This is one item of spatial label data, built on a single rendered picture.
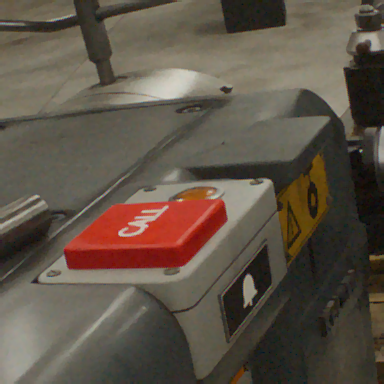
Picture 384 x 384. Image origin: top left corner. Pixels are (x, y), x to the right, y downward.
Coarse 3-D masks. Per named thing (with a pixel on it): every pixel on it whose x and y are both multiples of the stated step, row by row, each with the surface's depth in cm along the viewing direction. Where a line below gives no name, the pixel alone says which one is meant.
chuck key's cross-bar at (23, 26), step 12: (132, 0) 102; (144, 0) 101; (156, 0) 101; (168, 0) 100; (180, 0) 100; (96, 12) 104; (108, 12) 103; (120, 12) 103; (0, 24) 109; (12, 24) 108; (24, 24) 108; (36, 24) 107; (48, 24) 107; (60, 24) 106; (72, 24) 106
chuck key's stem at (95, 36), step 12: (84, 0) 104; (96, 0) 104; (84, 12) 104; (84, 24) 104; (96, 24) 104; (84, 36) 105; (96, 36) 104; (96, 48) 105; (108, 48) 105; (96, 60) 105; (108, 60) 106; (108, 72) 106; (108, 84) 106
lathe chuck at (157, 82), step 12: (132, 72) 108; (144, 72) 108; (156, 72) 107; (168, 72) 107; (180, 72) 107; (192, 72) 108; (96, 84) 108; (120, 84) 104; (132, 84) 104; (144, 84) 103; (156, 84) 104; (168, 84) 104; (180, 84) 104; (192, 84) 105; (204, 84) 105; (216, 84) 106; (228, 84) 107; (72, 96) 106; (84, 96) 103; (156, 96) 100; (168, 96) 101; (180, 96) 101
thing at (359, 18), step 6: (366, 6) 157; (360, 12) 157; (366, 12) 157; (372, 12) 157; (378, 12) 157; (360, 18) 157; (366, 18) 156; (372, 18) 156; (378, 18) 157; (360, 24) 157; (366, 24) 157; (372, 24) 156; (378, 24) 157; (360, 30) 157; (366, 30) 157; (372, 30) 156
